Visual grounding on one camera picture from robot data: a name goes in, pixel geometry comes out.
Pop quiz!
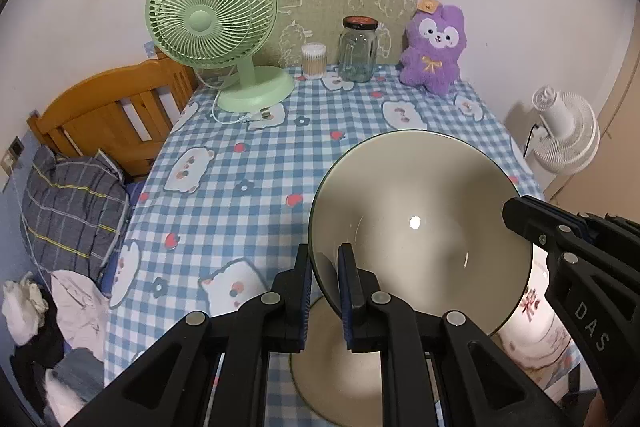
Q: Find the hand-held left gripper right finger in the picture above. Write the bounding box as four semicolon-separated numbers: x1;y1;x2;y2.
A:
336;243;561;427

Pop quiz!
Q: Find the glass jar with black lid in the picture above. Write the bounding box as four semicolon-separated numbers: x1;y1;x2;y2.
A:
337;16;379;84

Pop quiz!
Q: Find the wooden bed headboard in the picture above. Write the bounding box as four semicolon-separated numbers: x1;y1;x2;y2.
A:
26;54;201;182

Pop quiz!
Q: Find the white fan power cable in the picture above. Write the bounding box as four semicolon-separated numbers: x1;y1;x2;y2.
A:
197;72;273;125

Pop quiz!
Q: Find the purple plush toy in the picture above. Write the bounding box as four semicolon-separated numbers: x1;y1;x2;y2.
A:
398;0;469;96

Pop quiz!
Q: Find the black fan cable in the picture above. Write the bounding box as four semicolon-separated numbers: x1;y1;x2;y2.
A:
523;123;543;156

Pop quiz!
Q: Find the red flower scalloped plate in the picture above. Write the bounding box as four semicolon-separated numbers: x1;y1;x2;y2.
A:
492;252;583;375

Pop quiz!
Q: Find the grey plaid pillow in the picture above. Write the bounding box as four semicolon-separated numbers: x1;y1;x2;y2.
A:
20;147;132;278

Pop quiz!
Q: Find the blue checkered tablecloth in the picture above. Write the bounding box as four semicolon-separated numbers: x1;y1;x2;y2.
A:
102;63;583;427

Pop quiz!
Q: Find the crumpled white cloth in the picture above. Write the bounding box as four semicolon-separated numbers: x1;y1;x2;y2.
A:
2;274;48;348

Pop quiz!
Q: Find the pale pink cloth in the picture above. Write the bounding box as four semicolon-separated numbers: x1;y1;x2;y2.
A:
50;269;111;353

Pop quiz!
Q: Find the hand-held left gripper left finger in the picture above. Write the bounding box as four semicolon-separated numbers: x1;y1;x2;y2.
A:
65;243;314;427

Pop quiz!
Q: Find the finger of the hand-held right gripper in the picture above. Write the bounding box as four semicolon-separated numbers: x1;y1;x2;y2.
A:
501;195;596;288
575;211;640;269

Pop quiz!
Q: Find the white floor fan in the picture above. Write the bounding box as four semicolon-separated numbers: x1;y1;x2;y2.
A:
522;86;601;188

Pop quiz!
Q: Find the green desk fan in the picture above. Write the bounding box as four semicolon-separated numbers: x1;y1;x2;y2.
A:
145;0;296;112

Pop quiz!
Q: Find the cotton swab box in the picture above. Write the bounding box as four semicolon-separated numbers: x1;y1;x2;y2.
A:
300;43;328;80

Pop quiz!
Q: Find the dark cloth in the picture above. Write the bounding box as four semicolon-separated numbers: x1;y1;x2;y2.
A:
10;322;66;408

